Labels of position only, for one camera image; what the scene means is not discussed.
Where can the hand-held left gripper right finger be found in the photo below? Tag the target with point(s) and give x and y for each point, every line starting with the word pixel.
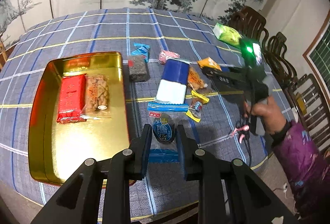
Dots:
pixel 181 148

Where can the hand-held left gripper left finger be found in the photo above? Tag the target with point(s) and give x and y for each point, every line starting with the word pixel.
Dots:
pixel 146 148

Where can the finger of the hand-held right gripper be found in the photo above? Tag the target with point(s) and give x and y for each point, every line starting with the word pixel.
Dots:
pixel 224 79
pixel 233 69

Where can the orange snack packet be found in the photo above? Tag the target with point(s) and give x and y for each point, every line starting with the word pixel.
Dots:
pixel 210 63

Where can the clear blue-edged dark snack packet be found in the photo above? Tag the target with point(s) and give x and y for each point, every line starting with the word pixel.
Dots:
pixel 163 131

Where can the clear packet of orange crisps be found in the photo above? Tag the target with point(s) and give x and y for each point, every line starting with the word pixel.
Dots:
pixel 196 79

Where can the small yellow snack packet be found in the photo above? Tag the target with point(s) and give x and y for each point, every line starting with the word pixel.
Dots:
pixel 197 106

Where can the blue and white snack packet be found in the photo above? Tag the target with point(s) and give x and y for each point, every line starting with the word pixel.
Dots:
pixel 172 79

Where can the golden metal tin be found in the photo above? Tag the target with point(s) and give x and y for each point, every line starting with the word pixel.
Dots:
pixel 77 151

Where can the dark sesame block packet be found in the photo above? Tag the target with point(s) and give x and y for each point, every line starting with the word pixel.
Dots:
pixel 138 68

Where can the blue candy packet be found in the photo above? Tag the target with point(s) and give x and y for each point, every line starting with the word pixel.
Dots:
pixel 140 51

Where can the person's right hand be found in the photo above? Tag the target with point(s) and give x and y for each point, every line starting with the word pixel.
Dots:
pixel 268 115

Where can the dark wooden chair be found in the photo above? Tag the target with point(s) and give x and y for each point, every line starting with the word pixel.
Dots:
pixel 251 20
pixel 279 59
pixel 309 110

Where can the green snack bag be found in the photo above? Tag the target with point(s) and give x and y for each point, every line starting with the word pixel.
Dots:
pixel 228 34

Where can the pink snack packet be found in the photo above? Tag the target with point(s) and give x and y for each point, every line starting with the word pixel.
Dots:
pixel 166 56

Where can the wooden framed window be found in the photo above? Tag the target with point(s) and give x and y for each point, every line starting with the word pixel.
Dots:
pixel 319 56

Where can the clear twisted dough snack packet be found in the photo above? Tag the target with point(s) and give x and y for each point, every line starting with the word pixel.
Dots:
pixel 98 92

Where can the red snack packet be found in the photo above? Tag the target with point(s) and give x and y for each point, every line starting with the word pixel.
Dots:
pixel 72 97

